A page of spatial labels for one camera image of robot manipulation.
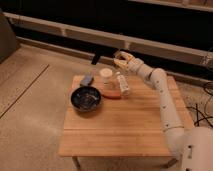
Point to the dark ceramic bowl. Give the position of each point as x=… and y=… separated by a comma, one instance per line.
x=85, y=98

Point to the orange carrot toy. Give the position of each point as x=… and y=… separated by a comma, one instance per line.
x=111, y=94

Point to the black table leg post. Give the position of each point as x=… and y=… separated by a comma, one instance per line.
x=96, y=58

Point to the wooden table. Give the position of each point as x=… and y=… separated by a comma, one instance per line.
x=124, y=127

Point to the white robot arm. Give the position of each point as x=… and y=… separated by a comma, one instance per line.
x=193, y=147

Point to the grey panel at left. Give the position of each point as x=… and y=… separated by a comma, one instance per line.
x=8, y=41

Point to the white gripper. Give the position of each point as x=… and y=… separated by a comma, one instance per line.
x=122, y=58

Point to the blue grey sponge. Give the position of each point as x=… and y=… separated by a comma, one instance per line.
x=87, y=80

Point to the white ceramic cup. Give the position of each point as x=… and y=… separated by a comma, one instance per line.
x=106, y=75

